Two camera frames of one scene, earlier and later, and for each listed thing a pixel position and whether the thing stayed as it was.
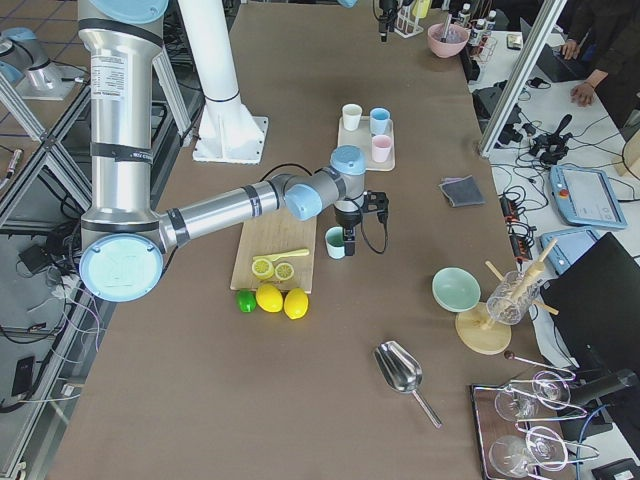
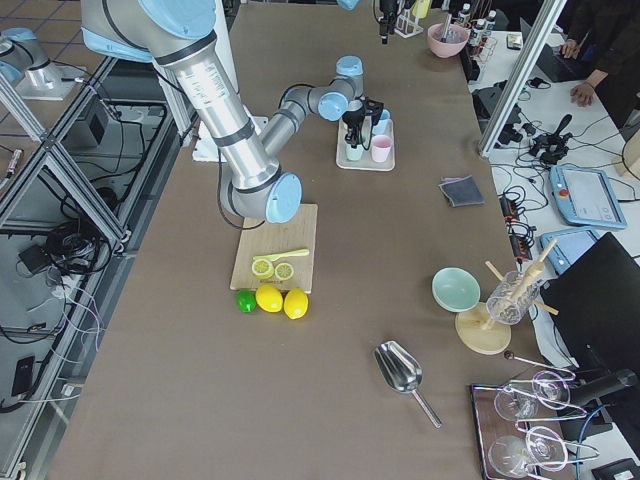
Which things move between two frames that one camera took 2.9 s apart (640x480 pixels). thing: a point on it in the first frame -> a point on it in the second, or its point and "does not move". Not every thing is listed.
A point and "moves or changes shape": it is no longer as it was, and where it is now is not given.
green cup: x=334 y=236 moves or changes shape
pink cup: x=381 y=147 does not move
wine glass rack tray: x=518 y=427 does not move
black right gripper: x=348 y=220 -> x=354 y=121
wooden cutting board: x=275 y=233 does not move
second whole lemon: x=296 y=303 does not move
